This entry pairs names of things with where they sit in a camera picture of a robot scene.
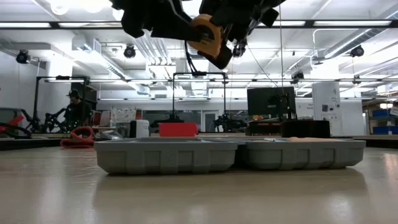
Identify red plastic bin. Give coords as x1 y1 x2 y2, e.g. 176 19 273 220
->
158 122 199 138

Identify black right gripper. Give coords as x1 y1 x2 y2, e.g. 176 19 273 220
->
198 0 287 70

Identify black rig frame with light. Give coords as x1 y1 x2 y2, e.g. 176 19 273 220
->
33 75 91 127

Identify white canister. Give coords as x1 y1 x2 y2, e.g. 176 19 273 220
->
129 119 150 139

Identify grey plastic tool case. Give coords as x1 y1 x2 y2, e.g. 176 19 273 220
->
94 130 367 175

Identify black box on table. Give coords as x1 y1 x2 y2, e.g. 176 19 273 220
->
281 120 331 139

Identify red hand tool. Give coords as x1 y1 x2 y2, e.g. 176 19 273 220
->
0 114 25 133

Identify black aluminium table frame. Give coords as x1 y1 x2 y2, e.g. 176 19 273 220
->
0 135 398 151

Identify black computer monitor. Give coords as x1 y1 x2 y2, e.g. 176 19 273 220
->
247 86 297 121

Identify blue storage bins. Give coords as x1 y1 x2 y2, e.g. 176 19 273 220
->
371 108 398 135

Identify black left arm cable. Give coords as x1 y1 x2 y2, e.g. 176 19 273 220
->
183 39 200 78

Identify person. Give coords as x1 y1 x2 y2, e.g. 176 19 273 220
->
63 88 91 130

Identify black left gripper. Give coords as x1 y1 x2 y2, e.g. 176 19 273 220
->
110 0 203 43

